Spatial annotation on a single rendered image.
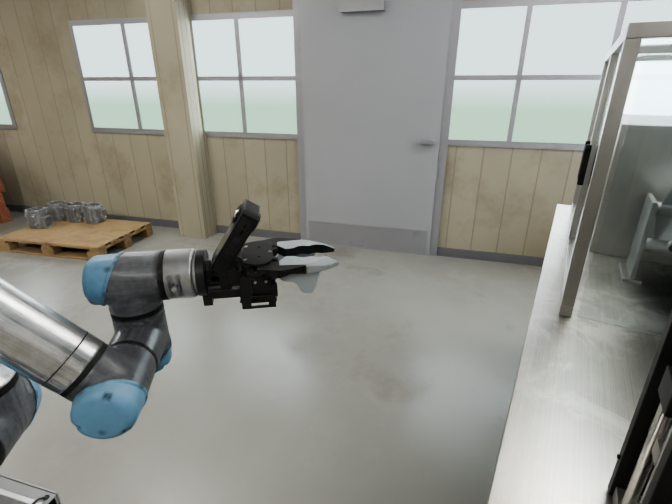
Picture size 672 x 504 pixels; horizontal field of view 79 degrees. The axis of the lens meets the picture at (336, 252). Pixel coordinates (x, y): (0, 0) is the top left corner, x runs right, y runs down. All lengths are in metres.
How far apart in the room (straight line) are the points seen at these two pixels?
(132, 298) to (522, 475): 0.66
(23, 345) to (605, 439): 0.90
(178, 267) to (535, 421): 0.69
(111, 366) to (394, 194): 3.33
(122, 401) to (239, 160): 3.77
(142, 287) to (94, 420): 0.18
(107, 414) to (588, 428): 0.79
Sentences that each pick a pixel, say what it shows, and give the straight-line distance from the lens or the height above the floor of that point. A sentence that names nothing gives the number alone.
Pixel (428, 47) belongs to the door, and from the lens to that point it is 3.61.
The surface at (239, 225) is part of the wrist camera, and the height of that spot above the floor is 1.30.
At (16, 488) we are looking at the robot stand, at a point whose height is 0.73.
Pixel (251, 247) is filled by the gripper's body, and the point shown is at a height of 1.25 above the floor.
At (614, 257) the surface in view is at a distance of 1.22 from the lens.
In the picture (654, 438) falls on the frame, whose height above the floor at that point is 1.06.
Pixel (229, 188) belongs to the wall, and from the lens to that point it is 4.36.
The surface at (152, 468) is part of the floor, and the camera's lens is 2.07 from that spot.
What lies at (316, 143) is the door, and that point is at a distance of 3.82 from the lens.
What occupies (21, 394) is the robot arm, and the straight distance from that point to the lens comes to 0.87.
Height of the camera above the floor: 1.48
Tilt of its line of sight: 22 degrees down
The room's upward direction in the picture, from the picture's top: straight up
